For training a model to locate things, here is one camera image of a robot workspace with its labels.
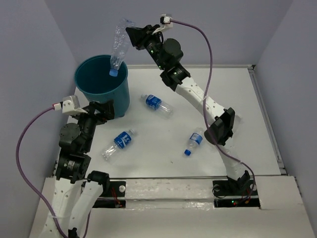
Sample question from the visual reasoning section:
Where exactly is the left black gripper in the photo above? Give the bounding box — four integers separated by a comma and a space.
73, 98, 115, 151

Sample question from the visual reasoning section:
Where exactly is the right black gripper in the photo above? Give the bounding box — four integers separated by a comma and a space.
125, 24, 165, 71

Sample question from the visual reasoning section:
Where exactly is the tall crushed clear bottle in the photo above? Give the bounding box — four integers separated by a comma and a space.
109, 18, 135, 77

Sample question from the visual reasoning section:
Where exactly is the Pocari bottle white cap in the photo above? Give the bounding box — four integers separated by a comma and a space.
140, 94, 174, 118

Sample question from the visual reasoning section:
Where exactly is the small blue label bottle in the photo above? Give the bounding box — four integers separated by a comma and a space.
184, 127, 204, 156

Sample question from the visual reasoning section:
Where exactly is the Pocari bottle near left arm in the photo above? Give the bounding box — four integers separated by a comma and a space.
101, 129, 137, 162

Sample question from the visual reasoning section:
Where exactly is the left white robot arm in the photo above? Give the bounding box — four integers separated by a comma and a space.
40, 96, 114, 238

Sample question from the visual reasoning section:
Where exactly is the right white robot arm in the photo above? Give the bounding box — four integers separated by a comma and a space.
126, 25, 252, 194

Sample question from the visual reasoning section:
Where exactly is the teal plastic bin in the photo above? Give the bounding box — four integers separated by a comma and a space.
74, 55, 130, 118

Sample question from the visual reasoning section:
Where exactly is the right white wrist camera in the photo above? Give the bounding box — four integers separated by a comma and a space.
152, 13, 173, 35

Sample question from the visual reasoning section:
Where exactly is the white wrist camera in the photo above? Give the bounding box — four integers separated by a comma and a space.
152, 13, 173, 35
53, 95, 88, 116

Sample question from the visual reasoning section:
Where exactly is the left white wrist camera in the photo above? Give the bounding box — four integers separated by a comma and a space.
53, 95, 88, 116

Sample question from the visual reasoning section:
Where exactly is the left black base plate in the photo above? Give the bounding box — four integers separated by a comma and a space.
93, 180, 126, 209

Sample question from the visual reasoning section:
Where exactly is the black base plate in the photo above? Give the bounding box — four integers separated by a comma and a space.
93, 180, 126, 209
212, 180, 261, 208

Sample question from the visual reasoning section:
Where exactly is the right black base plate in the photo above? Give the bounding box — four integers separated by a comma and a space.
212, 180, 261, 208

